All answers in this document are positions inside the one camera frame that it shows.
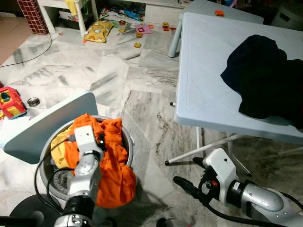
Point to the orange garment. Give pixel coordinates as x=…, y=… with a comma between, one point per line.
x=113, y=179

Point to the black garment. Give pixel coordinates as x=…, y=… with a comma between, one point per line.
x=274, y=99

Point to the white toy shelf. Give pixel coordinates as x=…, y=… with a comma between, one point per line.
x=81, y=19

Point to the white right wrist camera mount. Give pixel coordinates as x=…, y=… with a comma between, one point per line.
x=220, y=165

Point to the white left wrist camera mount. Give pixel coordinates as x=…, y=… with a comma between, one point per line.
x=85, y=137

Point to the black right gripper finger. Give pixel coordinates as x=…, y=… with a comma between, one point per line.
x=185, y=186
x=199, y=162

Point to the pink square toy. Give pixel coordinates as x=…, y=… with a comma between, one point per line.
x=143, y=29

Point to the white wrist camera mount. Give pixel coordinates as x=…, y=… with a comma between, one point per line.
x=85, y=137
x=220, y=165

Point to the white plastic folding table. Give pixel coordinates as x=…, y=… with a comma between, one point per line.
x=208, y=71

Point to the white side table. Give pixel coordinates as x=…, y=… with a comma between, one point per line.
x=213, y=7

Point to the red toy car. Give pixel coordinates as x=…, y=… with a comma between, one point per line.
x=12, y=101

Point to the white bin lid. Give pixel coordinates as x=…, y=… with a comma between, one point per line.
x=42, y=127

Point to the yellow garment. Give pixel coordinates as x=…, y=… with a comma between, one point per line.
x=59, y=151

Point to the white round lidded bin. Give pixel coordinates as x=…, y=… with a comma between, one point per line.
x=289, y=16

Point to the red lattice basket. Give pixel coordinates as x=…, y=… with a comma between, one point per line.
x=33, y=16

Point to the grey laundry bin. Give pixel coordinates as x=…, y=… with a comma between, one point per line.
x=57, y=183

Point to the yellow soft toy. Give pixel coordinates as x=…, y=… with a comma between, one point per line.
x=98, y=30

